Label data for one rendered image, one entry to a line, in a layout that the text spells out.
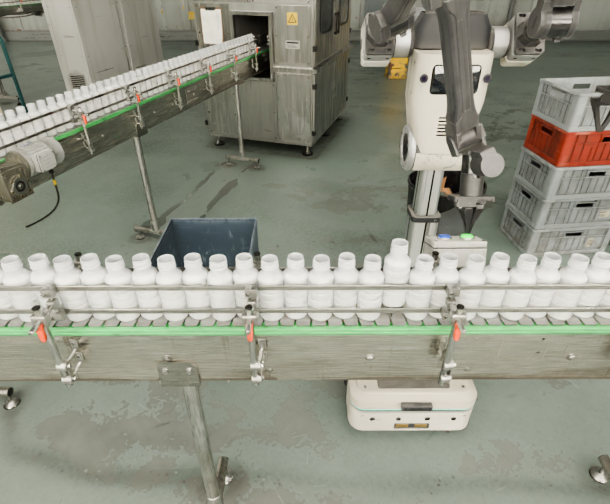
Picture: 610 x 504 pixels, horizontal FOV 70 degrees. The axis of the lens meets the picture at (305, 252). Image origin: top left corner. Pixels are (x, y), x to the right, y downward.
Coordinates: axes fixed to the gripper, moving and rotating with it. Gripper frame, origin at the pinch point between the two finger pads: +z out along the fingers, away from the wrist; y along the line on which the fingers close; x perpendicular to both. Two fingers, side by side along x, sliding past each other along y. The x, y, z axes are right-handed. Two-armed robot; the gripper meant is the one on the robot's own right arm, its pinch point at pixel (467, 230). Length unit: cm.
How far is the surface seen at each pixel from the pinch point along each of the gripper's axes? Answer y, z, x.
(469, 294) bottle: -5.2, 11.6, -18.0
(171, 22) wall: -387, -340, 1134
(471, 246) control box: -0.2, 3.5, -3.9
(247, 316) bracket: -55, 14, -26
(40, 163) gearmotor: -158, -15, 82
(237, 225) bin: -67, 6, 44
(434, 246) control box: -9.7, 3.5, -3.9
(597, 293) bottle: 24.6, 11.7, -17.3
